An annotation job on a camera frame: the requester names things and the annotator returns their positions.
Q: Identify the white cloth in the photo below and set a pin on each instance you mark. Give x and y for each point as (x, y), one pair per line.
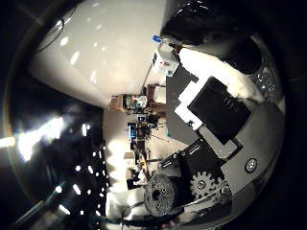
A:
(217, 70)

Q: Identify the white cardboard box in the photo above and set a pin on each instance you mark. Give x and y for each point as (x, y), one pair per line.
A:
(163, 59)

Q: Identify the wooden shelf unit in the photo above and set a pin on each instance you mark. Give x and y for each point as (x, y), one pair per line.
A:
(128, 102)

